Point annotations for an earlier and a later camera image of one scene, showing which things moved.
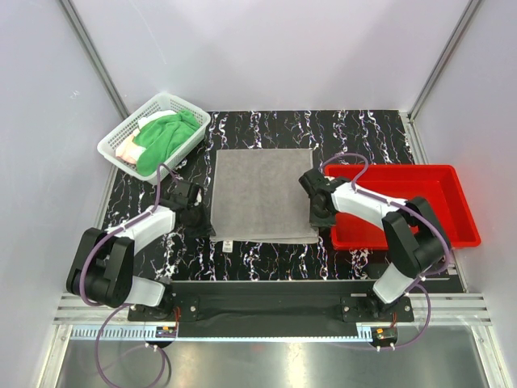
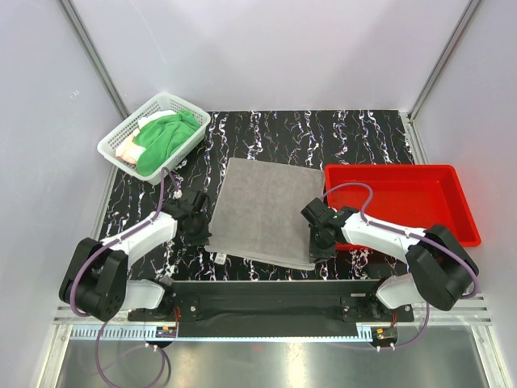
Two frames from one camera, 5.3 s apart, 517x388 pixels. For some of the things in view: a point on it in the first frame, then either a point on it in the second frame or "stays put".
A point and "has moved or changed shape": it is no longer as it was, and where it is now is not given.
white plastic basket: (158, 136) stays put
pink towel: (128, 150) stays put
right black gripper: (320, 222) → (317, 253)
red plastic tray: (437, 184) stays put
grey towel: (257, 196) has moved or changed shape
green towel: (159, 137) stays put
